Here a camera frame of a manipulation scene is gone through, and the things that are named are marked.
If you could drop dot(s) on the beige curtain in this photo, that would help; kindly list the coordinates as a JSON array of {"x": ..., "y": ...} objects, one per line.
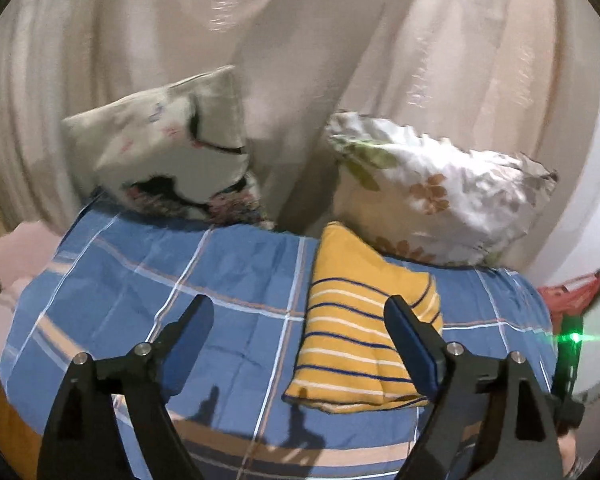
[{"x": 305, "y": 60}]

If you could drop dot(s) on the blue plaid bedsheet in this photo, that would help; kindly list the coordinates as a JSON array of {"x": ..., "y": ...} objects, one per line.
[{"x": 130, "y": 300}]

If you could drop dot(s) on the silhouette print pillow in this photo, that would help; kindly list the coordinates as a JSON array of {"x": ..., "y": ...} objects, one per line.
[{"x": 170, "y": 150}]

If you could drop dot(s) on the pink cloth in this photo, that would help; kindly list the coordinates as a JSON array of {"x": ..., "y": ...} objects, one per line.
[{"x": 20, "y": 245}]

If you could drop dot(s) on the yellow striped sweater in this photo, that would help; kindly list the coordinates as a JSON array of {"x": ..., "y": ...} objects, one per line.
[{"x": 345, "y": 340}]

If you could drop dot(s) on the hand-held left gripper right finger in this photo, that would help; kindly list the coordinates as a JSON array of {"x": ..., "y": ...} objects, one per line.
[{"x": 417, "y": 355}]

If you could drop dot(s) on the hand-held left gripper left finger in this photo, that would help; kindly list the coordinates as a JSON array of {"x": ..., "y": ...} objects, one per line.
[{"x": 190, "y": 350}]

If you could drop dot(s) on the red object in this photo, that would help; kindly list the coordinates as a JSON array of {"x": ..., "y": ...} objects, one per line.
[{"x": 560, "y": 295}]

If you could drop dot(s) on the leaf print pillow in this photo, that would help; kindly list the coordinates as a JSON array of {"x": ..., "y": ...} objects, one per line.
[{"x": 430, "y": 185}]

